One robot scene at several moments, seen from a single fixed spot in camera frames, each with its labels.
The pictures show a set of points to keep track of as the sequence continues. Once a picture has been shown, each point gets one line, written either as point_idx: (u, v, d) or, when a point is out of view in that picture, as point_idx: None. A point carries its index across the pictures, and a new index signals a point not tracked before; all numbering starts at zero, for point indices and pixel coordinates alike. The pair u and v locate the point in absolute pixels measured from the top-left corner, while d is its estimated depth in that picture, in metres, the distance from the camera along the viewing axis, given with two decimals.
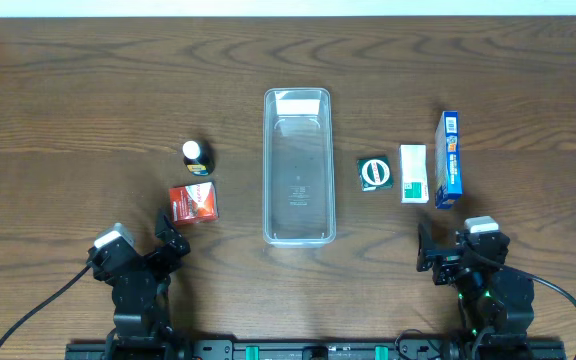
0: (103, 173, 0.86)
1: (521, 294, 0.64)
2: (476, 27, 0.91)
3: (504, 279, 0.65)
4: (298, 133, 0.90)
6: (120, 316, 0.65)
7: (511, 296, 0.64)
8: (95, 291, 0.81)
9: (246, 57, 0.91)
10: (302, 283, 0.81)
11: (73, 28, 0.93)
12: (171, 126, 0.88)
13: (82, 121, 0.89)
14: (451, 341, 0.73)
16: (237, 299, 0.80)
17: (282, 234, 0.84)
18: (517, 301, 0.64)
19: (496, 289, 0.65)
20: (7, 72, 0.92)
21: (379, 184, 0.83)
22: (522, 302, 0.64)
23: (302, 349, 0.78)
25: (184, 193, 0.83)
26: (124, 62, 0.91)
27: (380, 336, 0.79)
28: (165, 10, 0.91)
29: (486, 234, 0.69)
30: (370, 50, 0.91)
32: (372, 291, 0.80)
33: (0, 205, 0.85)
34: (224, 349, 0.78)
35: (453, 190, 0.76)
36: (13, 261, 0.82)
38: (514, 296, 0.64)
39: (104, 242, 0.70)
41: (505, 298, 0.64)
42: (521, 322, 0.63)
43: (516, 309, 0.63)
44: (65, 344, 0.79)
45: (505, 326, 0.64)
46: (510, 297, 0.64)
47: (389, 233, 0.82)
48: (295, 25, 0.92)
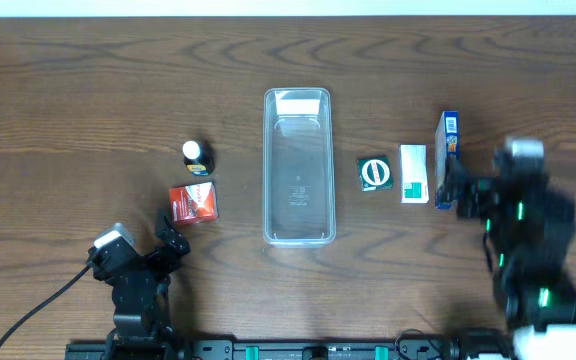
0: (103, 172, 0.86)
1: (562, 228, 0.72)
2: (475, 27, 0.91)
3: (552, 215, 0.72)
4: (298, 133, 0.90)
6: (121, 316, 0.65)
7: (555, 231, 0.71)
8: (94, 291, 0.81)
9: (246, 57, 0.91)
10: (302, 283, 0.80)
11: (74, 29, 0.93)
12: (171, 126, 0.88)
13: (83, 121, 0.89)
14: (451, 341, 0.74)
16: (237, 300, 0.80)
17: (282, 234, 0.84)
18: None
19: (548, 223, 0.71)
20: (8, 72, 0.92)
21: (379, 184, 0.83)
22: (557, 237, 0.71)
23: (302, 349, 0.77)
25: (184, 193, 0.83)
26: (125, 62, 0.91)
27: (380, 336, 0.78)
28: (166, 10, 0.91)
29: (529, 157, 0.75)
30: (370, 50, 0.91)
32: (372, 291, 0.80)
33: (0, 204, 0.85)
34: (224, 349, 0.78)
35: (455, 189, 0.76)
36: (12, 261, 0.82)
38: (555, 234, 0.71)
39: (104, 242, 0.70)
41: (550, 233, 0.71)
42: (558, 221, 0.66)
43: None
44: (64, 344, 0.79)
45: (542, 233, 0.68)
46: (556, 233, 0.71)
47: (390, 233, 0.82)
48: (294, 25, 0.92)
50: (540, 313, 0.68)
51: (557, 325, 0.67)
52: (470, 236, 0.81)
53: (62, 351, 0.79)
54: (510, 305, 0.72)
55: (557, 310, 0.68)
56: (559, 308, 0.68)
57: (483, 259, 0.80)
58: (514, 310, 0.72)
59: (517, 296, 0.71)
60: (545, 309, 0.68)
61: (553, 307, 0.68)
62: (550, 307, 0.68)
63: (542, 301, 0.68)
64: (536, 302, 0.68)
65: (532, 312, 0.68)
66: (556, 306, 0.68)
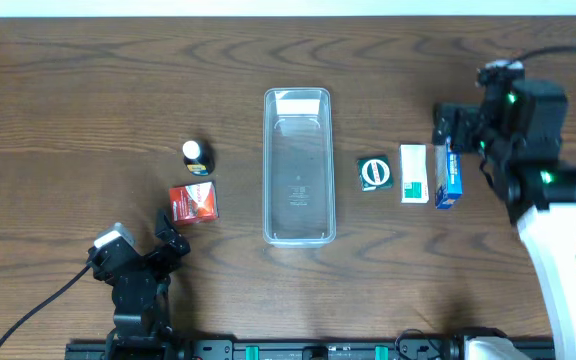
0: (103, 172, 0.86)
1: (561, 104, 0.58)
2: (475, 27, 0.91)
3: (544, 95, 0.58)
4: (298, 133, 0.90)
6: (121, 316, 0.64)
7: (547, 126, 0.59)
8: (94, 291, 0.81)
9: (246, 56, 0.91)
10: (302, 283, 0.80)
11: (74, 29, 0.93)
12: (171, 126, 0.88)
13: (82, 121, 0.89)
14: (451, 339, 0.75)
16: (237, 300, 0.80)
17: (282, 234, 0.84)
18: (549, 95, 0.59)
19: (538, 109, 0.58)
20: (8, 72, 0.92)
21: (379, 184, 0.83)
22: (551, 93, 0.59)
23: (302, 348, 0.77)
25: (184, 193, 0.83)
26: (125, 62, 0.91)
27: (380, 336, 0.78)
28: (166, 10, 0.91)
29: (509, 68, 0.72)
30: (370, 50, 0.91)
32: (372, 291, 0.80)
33: (0, 204, 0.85)
34: (224, 349, 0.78)
35: (453, 190, 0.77)
36: (12, 261, 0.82)
38: (542, 87, 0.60)
39: (104, 242, 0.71)
41: (543, 129, 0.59)
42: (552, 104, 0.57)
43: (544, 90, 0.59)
44: (64, 344, 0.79)
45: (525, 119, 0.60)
46: (549, 130, 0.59)
47: (390, 233, 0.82)
48: (294, 25, 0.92)
50: (544, 192, 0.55)
51: (558, 203, 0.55)
52: (470, 236, 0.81)
53: (61, 351, 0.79)
54: (510, 189, 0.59)
55: (562, 189, 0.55)
56: (564, 188, 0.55)
57: (483, 259, 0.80)
58: (515, 195, 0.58)
59: (516, 176, 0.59)
60: (547, 186, 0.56)
61: (559, 188, 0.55)
62: (554, 187, 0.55)
63: (544, 174, 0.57)
64: (538, 178, 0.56)
65: (532, 189, 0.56)
66: (563, 186, 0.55)
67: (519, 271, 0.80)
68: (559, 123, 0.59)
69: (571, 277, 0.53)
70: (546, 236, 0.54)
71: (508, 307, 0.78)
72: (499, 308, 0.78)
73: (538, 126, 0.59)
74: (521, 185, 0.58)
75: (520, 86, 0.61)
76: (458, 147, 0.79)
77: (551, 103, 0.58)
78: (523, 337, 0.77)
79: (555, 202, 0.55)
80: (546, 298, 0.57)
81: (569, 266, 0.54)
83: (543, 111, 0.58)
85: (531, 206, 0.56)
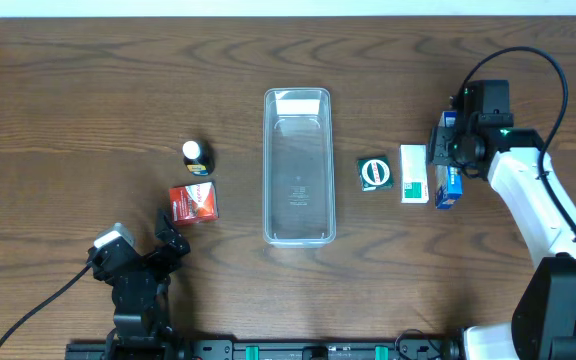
0: (103, 172, 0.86)
1: (505, 88, 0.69)
2: (475, 27, 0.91)
3: (490, 81, 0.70)
4: (297, 133, 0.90)
6: (121, 315, 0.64)
7: (499, 103, 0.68)
8: (94, 291, 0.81)
9: (246, 57, 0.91)
10: (302, 283, 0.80)
11: (74, 29, 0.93)
12: (171, 126, 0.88)
13: (83, 121, 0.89)
14: (452, 340, 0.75)
16: (237, 300, 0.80)
17: (282, 234, 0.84)
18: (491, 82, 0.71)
19: (488, 91, 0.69)
20: (8, 72, 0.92)
21: (379, 184, 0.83)
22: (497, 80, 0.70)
23: (302, 349, 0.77)
25: (184, 193, 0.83)
26: (125, 62, 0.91)
27: (380, 336, 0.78)
28: (166, 10, 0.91)
29: None
30: (370, 50, 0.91)
32: (372, 291, 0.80)
33: (0, 204, 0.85)
34: (224, 349, 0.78)
35: (453, 190, 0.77)
36: (12, 261, 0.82)
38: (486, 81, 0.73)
39: (104, 242, 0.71)
41: (495, 105, 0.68)
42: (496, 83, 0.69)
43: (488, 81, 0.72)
44: (64, 344, 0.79)
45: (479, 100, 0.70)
46: (502, 105, 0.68)
47: (390, 233, 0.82)
48: (294, 25, 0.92)
50: (504, 142, 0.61)
51: (518, 148, 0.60)
52: (470, 236, 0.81)
53: (61, 351, 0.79)
54: (477, 148, 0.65)
55: (519, 139, 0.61)
56: (521, 138, 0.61)
57: (483, 259, 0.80)
58: (480, 154, 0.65)
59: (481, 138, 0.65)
60: (506, 138, 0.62)
61: (516, 138, 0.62)
62: (511, 139, 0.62)
63: (502, 131, 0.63)
64: (498, 135, 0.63)
65: (494, 141, 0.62)
66: (520, 136, 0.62)
67: (520, 271, 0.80)
68: (507, 101, 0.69)
69: (531, 187, 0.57)
70: (502, 162, 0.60)
71: (508, 307, 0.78)
72: (500, 309, 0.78)
73: (491, 102, 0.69)
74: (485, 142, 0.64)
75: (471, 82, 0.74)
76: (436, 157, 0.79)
77: (498, 86, 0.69)
78: None
79: (515, 147, 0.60)
80: (521, 219, 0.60)
81: (529, 181, 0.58)
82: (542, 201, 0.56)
83: (493, 92, 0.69)
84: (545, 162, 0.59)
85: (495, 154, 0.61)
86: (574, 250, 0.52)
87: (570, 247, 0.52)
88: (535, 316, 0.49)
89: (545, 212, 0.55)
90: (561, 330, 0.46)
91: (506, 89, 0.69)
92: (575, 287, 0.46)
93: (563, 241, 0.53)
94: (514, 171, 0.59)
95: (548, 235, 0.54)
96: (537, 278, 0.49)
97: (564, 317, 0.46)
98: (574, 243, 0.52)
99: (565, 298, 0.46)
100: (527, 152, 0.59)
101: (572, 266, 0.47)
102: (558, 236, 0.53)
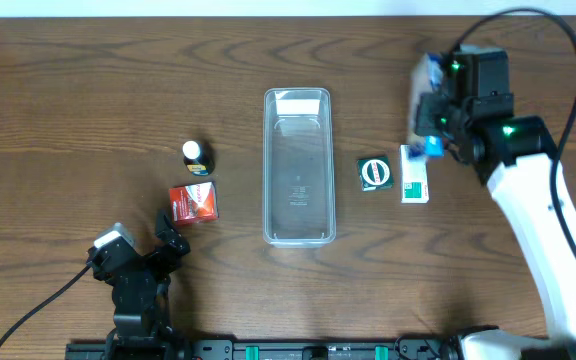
0: (103, 172, 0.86)
1: (503, 61, 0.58)
2: (476, 27, 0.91)
3: (485, 55, 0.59)
4: (297, 133, 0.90)
6: (121, 316, 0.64)
7: (498, 82, 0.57)
8: (94, 291, 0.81)
9: (246, 57, 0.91)
10: (302, 283, 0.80)
11: (74, 29, 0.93)
12: (171, 126, 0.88)
13: (83, 121, 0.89)
14: (450, 345, 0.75)
16: (237, 300, 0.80)
17: (282, 234, 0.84)
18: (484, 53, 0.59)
19: (483, 67, 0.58)
20: (8, 72, 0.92)
21: (379, 184, 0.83)
22: (493, 52, 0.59)
23: (302, 349, 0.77)
25: (184, 193, 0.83)
26: (125, 62, 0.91)
27: (380, 336, 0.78)
28: (166, 10, 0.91)
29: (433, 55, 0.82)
30: (370, 50, 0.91)
32: (372, 291, 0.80)
33: (0, 204, 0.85)
34: (224, 349, 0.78)
35: (436, 151, 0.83)
36: (12, 261, 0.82)
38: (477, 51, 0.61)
39: (104, 242, 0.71)
41: (491, 86, 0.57)
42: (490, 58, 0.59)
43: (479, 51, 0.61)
44: (64, 344, 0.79)
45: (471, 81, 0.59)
46: (499, 85, 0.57)
47: (390, 233, 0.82)
48: (294, 25, 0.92)
50: (504, 144, 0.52)
51: (520, 151, 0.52)
52: (470, 235, 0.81)
53: (62, 351, 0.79)
54: (474, 150, 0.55)
55: (522, 131, 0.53)
56: (526, 129, 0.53)
57: (483, 259, 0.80)
58: (480, 155, 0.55)
59: (478, 136, 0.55)
60: (509, 135, 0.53)
61: (519, 131, 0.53)
62: (513, 138, 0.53)
63: (503, 126, 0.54)
64: (500, 131, 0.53)
65: (497, 140, 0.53)
66: (523, 127, 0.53)
67: (519, 271, 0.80)
68: (506, 77, 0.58)
69: (546, 229, 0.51)
70: (509, 183, 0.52)
71: (509, 307, 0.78)
72: (500, 309, 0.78)
73: (486, 84, 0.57)
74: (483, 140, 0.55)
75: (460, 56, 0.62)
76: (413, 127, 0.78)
77: (488, 63, 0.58)
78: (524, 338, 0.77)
79: (518, 150, 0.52)
80: (526, 253, 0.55)
81: (544, 220, 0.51)
82: (558, 252, 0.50)
83: (485, 70, 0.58)
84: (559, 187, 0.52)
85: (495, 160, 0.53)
86: None
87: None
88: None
89: (561, 267, 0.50)
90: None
91: (505, 63, 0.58)
92: None
93: None
94: (525, 204, 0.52)
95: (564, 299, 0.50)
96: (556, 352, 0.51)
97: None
98: None
99: None
100: (541, 171, 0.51)
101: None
102: None
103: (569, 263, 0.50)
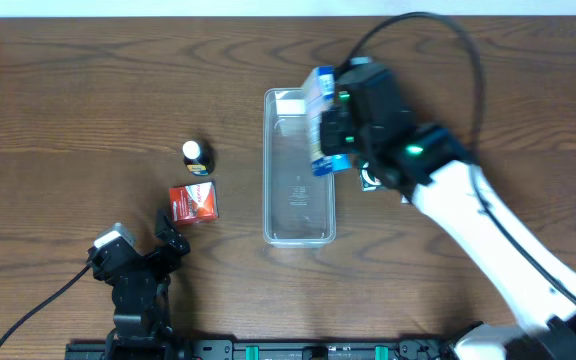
0: (103, 172, 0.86)
1: (386, 82, 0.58)
2: (476, 27, 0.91)
3: (367, 82, 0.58)
4: (297, 133, 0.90)
6: (121, 315, 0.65)
7: (388, 101, 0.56)
8: (94, 291, 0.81)
9: (246, 57, 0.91)
10: (302, 283, 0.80)
11: (73, 29, 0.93)
12: (171, 126, 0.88)
13: (82, 121, 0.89)
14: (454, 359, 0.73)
16: (237, 300, 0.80)
17: (282, 234, 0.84)
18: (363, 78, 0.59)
19: (370, 95, 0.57)
20: (8, 72, 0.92)
21: (379, 184, 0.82)
22: (369, 77, 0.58)
23: (302, 348, 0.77)
25: (184, 193, 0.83)
26: (125, 62, 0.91)
27: (380, 336, 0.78)
28: (165, 10, 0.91)
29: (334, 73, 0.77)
30: (370, 50, 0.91)
32: (372, 291, 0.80)
33: None
34: (224, 349, 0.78)
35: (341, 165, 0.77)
36: (12, 261, 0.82)
38: (364, 74, 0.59)
39: (104, 242, 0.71)
41: (386, 108, 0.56)
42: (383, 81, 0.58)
43: (363, 74, 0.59)
44: (65, 344, 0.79)
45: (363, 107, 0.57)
46: (388, 105, 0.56)
47: (390, 233, 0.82)
48: (294, 25, 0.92)
50: (416, 165, 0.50)
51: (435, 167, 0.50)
52: None
53: (61, 351, 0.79)
54: (389, 176, 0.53)
55: (428, 143, 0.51)
56: (429, 140, 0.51)
57: None
58: (395, 179, 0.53)
59: (390, 163, 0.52)
60: (417, 152, 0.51)
61: (426, 144, 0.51)
62: (425, 156, 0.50)
63: (408, 146, 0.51)
64: (407, 152, 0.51)
65: (408, 164, 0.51)
66: (426, 139, 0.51)
67: None
68: (394, 95, 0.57)
69: (483, 232, 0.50)
70: (434, 201, 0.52)
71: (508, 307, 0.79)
72: (500, 308, 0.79)
73: (379, 107, 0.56)
74: (395, 164, 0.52)
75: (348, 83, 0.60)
76: (327, 147, 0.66)
77: (380, 86, 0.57)
78: None
79: (431, 162, 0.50)
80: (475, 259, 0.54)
81: (478, 222, 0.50)
82: (505, 255, 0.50)
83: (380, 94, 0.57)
84: (478, 184, 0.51)
85: (414, 182, 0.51)
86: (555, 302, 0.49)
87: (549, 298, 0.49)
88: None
89: (508, 268, 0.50)
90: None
91: (387, 82, 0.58)
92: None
93: (541, 303, 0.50)
94: (458, 219, 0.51)
95: (523, 300, 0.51)
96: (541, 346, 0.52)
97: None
98: (553, 295, 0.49)
99: None
100: (459, 179, 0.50)
101: (563, 334, 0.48)
102: (536, 298, 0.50)
103: (513, 259, 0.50)
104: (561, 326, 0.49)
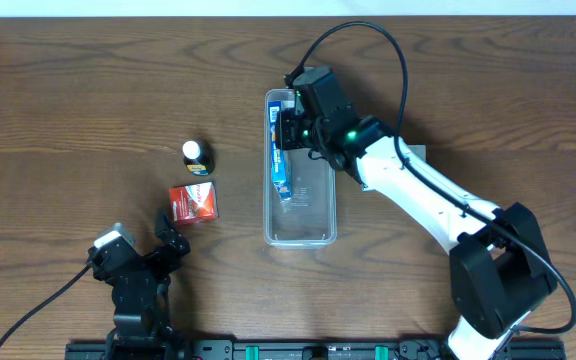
0: (103, 173, 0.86)
1: (334, 80, 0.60)
2: (476, 27, 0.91)
3: (319, 80, 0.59)
4: None
6: (121, 315, 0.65)
7: (336, 98, 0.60)
8: (94, 291, 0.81)
9: (246, 57, 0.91)
10: (302, 283, 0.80)
11: (73, 29, 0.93)
12: (171, 126, 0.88)
13: (82, 121, 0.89)
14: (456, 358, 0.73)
16: (237, 300, 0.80)
17: (282, 235, 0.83)
18: (311, 75, 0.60)
19: (320, 92, 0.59)
20: (7, 72, 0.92)
21: None
22: (320, 75, 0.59)
23: (302, 349, 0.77)
25: (184, 193, 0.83)
26: (125, 62, 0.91)
27: (380, 336, 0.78)
28: (165, 10, 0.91)
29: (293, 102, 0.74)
30: (370, 50, 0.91)
32: (372, 291, 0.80)
33: None
34: (224, 349, 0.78)
35: (278, 178, 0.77)
36: (12, 261, 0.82)
38: (312, 74, 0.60)
39: (104, 242, 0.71)
41: (333, 102, 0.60)
42: (329, 77, 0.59)
43: (309, 73, 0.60)
44: (64, 345, 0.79)
45: (315, 103, 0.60)
46: (336, 99, 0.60)
47: (390, 233, 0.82)
48: (294, 25, 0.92)
50: (357, 146, 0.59)
51: (372, 145, 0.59)
52: None
53: (61, 351, 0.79)
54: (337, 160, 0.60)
55: (367, 133, 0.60)
56: (368, 131, 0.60)
57: None
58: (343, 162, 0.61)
59: (337, 148, 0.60)
60: (356, 139, 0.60)
61: (364, 135, 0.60)
62: (364, 139, 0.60)
63: (349, 134, 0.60)
64: (348, 139, 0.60)
65: (349, 147, 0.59)
66: (365, 129, 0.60)
67: None
68: (341, 91, 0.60)
69: (403, 182, 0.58)
70: (365, 167, 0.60)
71: None
72: None
73: (327, 102, 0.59)
74: (341, 151, 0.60)
75: (297, 82, 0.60)
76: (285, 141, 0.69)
77: (328, 81, 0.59)
78: (525, 338, 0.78)
79: (368, 145, 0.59)
80: (413, 211, 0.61)
81: (396, 174, 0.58)
82: (422, 195, 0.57)
83: (327, 90, 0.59)
84: (400, 148, 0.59)
85: (354, 160, 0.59)
86: (467, 223, 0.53)
87: (463, 223, 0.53)
88: (471, 298, 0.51)
89: (429, 201, 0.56)
90: (500, 300, 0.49)
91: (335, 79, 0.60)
92: (532, 295, 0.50)
93: (454, 224, 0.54)
94: (381, 172, 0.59)
95: (441, 223, 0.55)
96: (452, 264, 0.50)
97: (497, 290, 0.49)
98: (464, 219, 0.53)
99: (524, 296, 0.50)
100: (383, 146, 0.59)
101: (475, 246, 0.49)
102: (449, 220, 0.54)
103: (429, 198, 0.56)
104: (469, 240, 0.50)
